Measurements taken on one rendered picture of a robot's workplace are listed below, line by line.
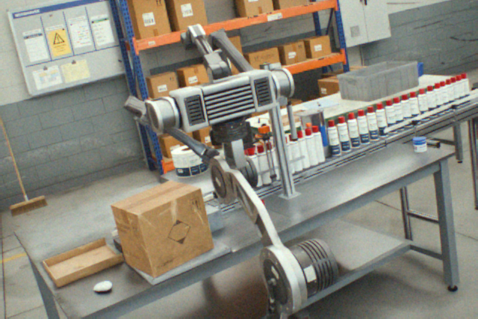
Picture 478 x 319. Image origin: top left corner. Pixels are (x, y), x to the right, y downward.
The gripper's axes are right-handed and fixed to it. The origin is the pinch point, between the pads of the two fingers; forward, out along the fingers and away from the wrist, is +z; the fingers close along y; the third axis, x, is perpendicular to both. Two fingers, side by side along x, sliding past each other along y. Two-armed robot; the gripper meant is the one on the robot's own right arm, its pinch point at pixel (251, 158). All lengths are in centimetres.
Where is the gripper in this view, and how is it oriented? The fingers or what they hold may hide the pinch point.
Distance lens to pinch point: 293.9
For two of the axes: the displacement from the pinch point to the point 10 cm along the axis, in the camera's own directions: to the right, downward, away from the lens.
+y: -8.5, 2.7, -4.6
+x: 5.0, 1.2, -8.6
